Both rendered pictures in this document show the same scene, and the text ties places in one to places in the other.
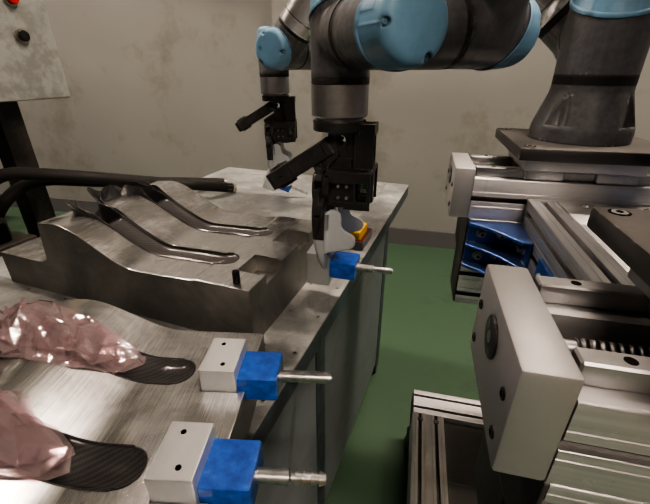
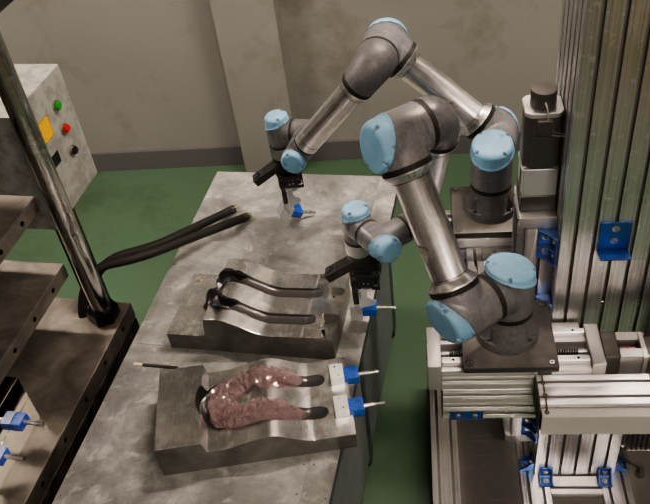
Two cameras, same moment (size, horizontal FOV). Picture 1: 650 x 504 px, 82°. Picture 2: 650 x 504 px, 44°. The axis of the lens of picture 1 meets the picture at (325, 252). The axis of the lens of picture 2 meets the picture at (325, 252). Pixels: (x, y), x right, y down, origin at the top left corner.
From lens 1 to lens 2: 176 cm
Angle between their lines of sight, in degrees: 15
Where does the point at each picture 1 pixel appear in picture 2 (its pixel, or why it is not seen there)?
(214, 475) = (352, 407)
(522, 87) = not seen: outside the picture
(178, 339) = (308, 367)
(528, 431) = (433, 379)
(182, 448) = (341, 402)
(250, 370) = (347, 374)
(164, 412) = (323, 395)
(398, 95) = not seen: outside the picture
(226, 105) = (136, 15)
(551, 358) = (435, 362)
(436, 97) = not seen: outside the picture
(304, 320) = (354, 341)
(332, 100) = (357, 253)
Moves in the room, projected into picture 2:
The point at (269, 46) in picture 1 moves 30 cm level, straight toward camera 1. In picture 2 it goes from (292, 164) to (320, 223)
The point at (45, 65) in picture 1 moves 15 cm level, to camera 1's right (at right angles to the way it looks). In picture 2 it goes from (84, 160) to (130, 151)
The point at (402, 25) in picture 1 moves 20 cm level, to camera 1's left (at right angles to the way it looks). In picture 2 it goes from (386, 256) to (308, 271)
